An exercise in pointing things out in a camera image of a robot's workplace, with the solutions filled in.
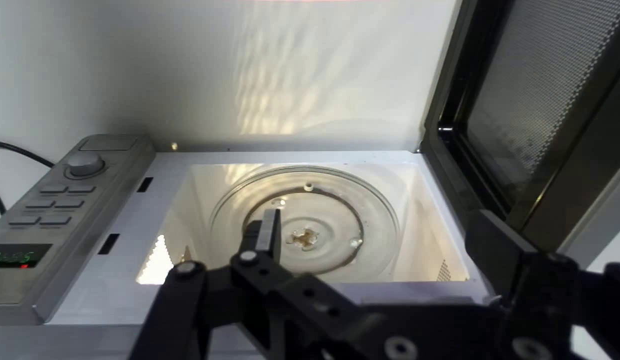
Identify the silver microwave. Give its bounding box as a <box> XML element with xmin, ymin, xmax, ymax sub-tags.
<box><xmin>0</xmin><ymin>0</ymin><xmax>620</xmax><ymax>360</ymax></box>

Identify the glass turntable plate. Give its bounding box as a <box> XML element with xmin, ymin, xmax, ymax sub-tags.
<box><xmin>208</xmin><ymin>165</ymin><xmax>401</xmax><ymax>276</ymax></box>

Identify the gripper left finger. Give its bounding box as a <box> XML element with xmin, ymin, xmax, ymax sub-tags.
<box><xmin>128</xmin><ymin>208</ymin><xmax>386</xmax><ymax>360</ymax></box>

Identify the silver microwave knob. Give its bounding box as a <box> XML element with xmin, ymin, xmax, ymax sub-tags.
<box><xmin>64</xmin><ymin>151</ymin><xmax>107</xmax><ymax>180</ymax></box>

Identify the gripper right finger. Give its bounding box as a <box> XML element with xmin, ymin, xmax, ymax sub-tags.
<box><xmin>464</xmin><ymin>209</ymin><xmax>620</xmax><ymax>360</ymax></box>

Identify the black cable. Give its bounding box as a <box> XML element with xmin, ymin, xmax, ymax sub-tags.
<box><xmin>0</xmin><ymin>140</ymin><xmax>56</xmax><ymax>217</ymax></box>

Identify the black microwave door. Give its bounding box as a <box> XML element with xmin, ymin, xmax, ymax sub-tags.
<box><xmin>419</xmin><ymin>0</ymin><xmax>620</xmax><ymax>253</ymax></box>

